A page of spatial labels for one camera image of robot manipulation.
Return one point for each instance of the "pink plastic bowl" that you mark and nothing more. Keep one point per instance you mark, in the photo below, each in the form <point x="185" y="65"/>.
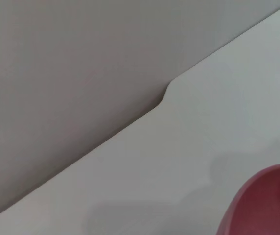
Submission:
<point x="264" y="203"/>

